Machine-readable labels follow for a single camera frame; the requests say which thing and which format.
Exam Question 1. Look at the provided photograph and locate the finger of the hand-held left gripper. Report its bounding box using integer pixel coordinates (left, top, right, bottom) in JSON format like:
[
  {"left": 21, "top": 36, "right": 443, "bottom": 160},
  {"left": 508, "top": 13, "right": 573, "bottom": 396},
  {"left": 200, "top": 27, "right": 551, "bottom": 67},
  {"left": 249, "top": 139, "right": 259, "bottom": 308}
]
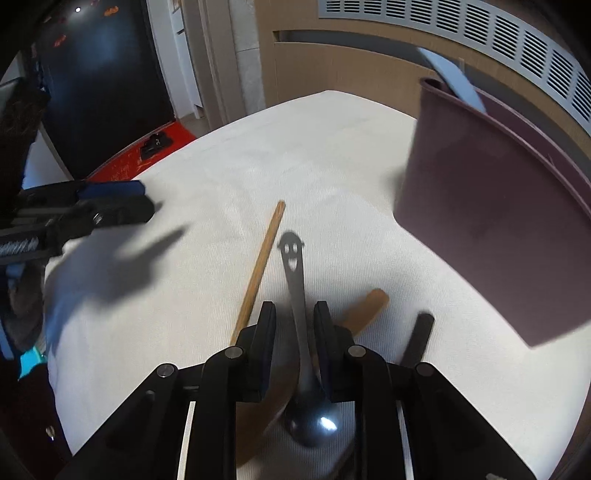
[
  {"left": 88, "top": 195, "right": 156, "bottom": 228},
  {"left": 75, "top": 179, "right": 146, "bottom": 201}
]

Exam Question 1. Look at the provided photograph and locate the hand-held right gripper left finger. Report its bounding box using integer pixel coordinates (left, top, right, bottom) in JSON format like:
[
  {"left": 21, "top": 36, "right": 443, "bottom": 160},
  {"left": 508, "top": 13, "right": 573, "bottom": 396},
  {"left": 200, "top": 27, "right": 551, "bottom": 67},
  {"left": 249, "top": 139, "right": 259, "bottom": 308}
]
[{"left": 53, "top": 300, "right": 277, "bottom": 480}]

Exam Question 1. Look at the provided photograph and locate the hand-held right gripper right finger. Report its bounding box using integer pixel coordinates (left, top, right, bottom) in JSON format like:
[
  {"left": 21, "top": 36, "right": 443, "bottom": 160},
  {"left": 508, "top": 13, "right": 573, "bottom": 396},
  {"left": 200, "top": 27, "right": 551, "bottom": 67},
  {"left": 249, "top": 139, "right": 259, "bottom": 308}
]
[{"left": 314, "top": 300, "right": 536, "bottom": 480}]

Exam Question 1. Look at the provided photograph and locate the metal spoon with face handle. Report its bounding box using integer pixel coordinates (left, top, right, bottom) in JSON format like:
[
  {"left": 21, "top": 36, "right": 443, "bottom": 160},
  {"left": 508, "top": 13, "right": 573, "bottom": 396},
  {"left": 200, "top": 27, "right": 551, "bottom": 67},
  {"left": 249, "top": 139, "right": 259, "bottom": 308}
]
[{"left": 276, "top": 230, "right": 341, "bottom": 449}]

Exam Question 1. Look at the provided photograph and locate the maroon plastic utensil holder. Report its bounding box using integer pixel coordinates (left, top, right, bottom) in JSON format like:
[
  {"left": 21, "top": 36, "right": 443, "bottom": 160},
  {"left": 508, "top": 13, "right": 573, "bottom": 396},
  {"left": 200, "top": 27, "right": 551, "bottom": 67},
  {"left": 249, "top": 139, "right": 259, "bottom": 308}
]
[{"left": 394, "top": 76, "right": 591, "bottom": 349}]

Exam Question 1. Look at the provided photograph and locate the pale blue plastic spoon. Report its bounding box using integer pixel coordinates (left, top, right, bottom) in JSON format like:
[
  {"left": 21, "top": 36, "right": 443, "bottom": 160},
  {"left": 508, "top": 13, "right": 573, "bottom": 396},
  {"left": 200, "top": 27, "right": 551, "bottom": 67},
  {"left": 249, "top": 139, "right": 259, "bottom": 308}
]
[{"left": 417, "top": 45, "right": 489, "bottom": 115}]

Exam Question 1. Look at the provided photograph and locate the red floor mat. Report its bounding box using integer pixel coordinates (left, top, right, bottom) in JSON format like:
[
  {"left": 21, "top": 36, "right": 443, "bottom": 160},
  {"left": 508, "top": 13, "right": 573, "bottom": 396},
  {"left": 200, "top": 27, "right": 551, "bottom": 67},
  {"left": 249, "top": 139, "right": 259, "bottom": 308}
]
[{"left": 85, "top": 119, "right": 198, "bottom": 181}]

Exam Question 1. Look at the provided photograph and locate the small black object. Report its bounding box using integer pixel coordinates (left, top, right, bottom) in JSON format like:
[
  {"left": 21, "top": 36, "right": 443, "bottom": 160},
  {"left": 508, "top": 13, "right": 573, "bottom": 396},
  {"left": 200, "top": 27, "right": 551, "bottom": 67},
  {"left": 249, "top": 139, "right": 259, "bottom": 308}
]
[{"left": 140, "top": 131, "right": 173, "bottom": 160}]

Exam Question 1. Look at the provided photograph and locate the wooden spoon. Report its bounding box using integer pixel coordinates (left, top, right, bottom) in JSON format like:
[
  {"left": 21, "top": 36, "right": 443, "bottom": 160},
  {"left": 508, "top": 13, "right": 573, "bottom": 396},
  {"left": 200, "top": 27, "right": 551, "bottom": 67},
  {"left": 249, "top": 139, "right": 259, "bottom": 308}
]
[{"left": 236, "top": 288, "right": 390, "bottom": 468}]

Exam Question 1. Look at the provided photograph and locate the wooden chopstick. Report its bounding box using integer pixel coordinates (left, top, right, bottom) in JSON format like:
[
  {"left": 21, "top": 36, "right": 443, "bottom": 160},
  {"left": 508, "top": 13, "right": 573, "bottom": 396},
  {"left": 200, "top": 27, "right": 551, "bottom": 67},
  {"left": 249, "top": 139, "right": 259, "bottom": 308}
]
[{"left": 229, "top": 200, "right": 287, "bottom": 348}]

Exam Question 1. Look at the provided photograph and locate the white tablecloth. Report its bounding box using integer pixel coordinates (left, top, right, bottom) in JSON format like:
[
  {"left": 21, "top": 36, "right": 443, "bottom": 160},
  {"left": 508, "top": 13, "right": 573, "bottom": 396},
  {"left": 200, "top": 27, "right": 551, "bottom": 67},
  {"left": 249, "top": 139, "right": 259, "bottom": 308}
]
[{"left": 44, "top": 90, "right": 583, "bottom": 480}]

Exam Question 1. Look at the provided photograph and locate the black refrigerator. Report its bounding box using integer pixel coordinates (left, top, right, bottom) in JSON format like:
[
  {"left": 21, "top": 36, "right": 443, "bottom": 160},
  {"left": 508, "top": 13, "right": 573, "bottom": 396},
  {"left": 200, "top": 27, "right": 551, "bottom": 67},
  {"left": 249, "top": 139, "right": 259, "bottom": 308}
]
[{"left": 32, "top": 0, "right": 178, "bottom": 178}]

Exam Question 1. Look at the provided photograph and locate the brown fuzzy jacket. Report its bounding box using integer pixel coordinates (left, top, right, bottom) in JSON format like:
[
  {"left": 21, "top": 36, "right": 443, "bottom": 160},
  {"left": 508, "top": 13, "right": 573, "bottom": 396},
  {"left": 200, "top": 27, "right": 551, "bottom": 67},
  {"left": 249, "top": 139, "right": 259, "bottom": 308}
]
[{"left": 0, "top": 362, "right": 72, "bottom": 480}]

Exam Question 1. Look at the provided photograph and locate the grey vent grille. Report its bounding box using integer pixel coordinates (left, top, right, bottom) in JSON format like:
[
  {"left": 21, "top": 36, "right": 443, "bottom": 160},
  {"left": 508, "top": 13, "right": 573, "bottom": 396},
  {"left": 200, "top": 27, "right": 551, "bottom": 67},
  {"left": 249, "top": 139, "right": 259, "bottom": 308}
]
[{"left": 318, "top": 0, "right": 591, "bottom": 125}]

